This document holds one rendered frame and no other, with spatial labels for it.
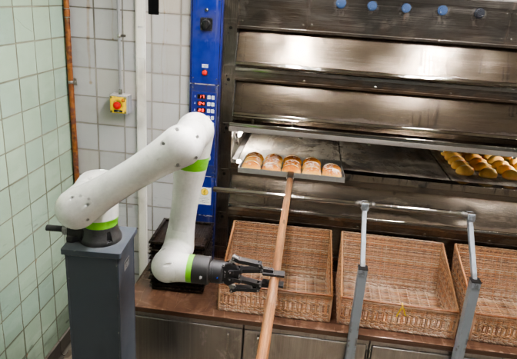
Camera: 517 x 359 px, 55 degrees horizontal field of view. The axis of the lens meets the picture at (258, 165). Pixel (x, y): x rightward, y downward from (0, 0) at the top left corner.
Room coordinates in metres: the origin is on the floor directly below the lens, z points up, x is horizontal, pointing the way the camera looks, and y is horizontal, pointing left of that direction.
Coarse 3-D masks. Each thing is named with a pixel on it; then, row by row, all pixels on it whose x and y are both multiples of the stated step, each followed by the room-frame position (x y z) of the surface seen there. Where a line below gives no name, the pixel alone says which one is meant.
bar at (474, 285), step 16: (224, 192) 2.21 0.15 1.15; (240, 192) 2.20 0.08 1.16; (256, 192) 2.19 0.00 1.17; (272, 192) 2.19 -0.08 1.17; (368, 208) 2.14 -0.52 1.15; (384, 208) 2.14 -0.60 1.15; (400, 208) 2.13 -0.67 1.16; (416, 208) 2.13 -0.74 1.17; (432, 208) 2.13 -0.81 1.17; (352, 304) 1.95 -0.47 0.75; (464, 304) 1.90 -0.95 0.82; (352, 320) 1.92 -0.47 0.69; (464, 320) 1.88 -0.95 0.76; (352, 336) 1.92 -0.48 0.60; (464, 336) 1.88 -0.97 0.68; (352, 352) 1.92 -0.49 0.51; (464, 352) 1.87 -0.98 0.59
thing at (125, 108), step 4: (112, 96) 2.57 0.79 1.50; (116, 96) 2.57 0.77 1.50; (120, 96) 2.57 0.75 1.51; (124, 96) 2.57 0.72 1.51; (128, 96) 2.59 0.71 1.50; (112, 100) 2.57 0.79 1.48; (116, 100) 2.57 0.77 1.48; (120, 100) 2.57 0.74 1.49; (128, 100) 2.59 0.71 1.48; (112, 104) 2.57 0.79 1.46; (124, 104) 2.56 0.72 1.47; (128, 104) 2.59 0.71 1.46; (112, 108) 2.57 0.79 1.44; (120, 108) 2.57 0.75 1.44; (124, 108) 2.56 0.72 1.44; (128, 108) 2.59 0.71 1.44; (112, 112) 2.57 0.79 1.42; (116, 112) 2.57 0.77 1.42; (120, 112) 2.57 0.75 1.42; (124, 112) 2.56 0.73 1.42; (128, 112) 2.58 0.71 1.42
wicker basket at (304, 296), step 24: (240, 240) 2.51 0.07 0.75; (264, 240) 2.51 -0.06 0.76; (288, 240) 2.50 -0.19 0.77; (240, 264) 2.47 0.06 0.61; (264, 264) 2.47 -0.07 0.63; (288, 264) 2.46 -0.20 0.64; (312, 264) 2.46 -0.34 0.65; (264, 288) 2.06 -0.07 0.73; (288, 288) 2.30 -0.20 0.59; (312, 288) 2.31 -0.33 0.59; (240, 312) 2.07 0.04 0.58; (288, 312) 2.06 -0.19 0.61; (312, 312) 2.05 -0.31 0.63
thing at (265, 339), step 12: (288, 180) 2.28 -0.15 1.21; (288, 192) 2.11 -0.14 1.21; (288, 204) 1.98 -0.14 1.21; (276, 240) 1.66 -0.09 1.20; (276, 252) 1.55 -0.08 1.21; (276, 264) 1.46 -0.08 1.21; (276, 288) 1.33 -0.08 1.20; (264, 312) 1.21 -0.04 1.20; (264, 324) 1.14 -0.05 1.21; (264, 336) 1.09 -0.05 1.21; (264, 348) 1.05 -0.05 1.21
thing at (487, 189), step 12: (348, 180) 2.52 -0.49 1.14; (360, 180) 2.52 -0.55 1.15; (372, 180) 2.51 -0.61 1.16; (384, 180) 2.51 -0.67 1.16; (396, 180) 2.50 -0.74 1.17; (408, 180) 2.49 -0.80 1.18; (420, 180) 2.50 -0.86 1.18; (432, 180) 2.51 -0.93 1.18; (444, 180) 2.52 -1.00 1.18; (468, 192) 2.47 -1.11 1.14; (480, 192) 2.46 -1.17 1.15; (492, 192) 2.45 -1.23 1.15; (504, 192) 2.45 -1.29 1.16; (516, 192) 2.44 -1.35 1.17
